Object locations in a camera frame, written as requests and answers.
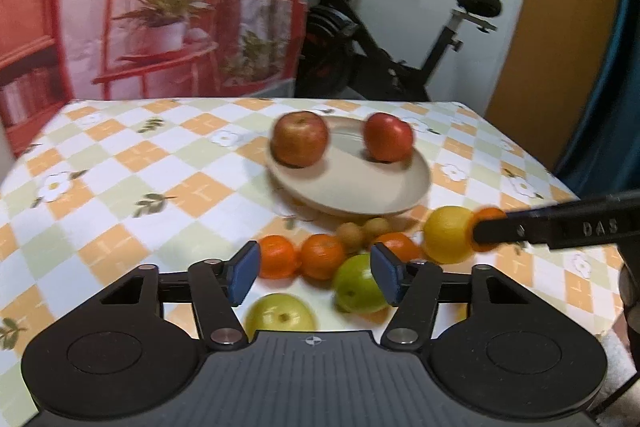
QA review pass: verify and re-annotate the dull red apple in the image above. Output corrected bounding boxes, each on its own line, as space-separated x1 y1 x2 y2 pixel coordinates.
270 110 329 168

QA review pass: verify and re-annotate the brown kiwi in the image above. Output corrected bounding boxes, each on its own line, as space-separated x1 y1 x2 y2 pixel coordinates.
361 217 393 243
335 222 364 255

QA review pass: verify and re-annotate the bright red apple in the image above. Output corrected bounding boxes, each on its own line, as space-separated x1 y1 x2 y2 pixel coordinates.
362 113 414 162

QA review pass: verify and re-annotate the orange mandarin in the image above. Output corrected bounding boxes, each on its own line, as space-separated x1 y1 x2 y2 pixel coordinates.
373 232 423 263
465 207 506 254
258 235 299 280
299 234 347 281

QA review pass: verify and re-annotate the black exercise bike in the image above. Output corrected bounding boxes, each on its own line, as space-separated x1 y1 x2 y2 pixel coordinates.
294 0 502 102

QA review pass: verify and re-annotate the red printed backdrop cloth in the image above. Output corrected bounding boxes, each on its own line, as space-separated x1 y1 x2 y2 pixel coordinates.
1 0 308 155

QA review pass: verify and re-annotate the checkered floral tablecloth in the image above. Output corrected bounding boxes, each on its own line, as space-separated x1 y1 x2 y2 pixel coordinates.
0 96 629 427

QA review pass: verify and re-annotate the yellow-green apple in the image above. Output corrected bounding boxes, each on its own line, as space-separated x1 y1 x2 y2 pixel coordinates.
244 293 317 340

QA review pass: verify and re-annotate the green apple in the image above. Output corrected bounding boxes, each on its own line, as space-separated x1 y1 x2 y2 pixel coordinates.
333 254 387 314

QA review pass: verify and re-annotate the yellow lemon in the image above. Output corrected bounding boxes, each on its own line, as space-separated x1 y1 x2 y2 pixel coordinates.
422 206 474 265

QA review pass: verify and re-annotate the brown kiwi left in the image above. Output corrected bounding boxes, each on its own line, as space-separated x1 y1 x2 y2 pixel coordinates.
335 222 364 255

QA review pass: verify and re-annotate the beige round plate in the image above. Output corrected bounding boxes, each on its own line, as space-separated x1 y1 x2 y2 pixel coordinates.
266 116 432 217

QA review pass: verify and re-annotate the brown kiwi right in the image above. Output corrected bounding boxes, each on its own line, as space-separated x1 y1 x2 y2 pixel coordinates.
361 217 393 243

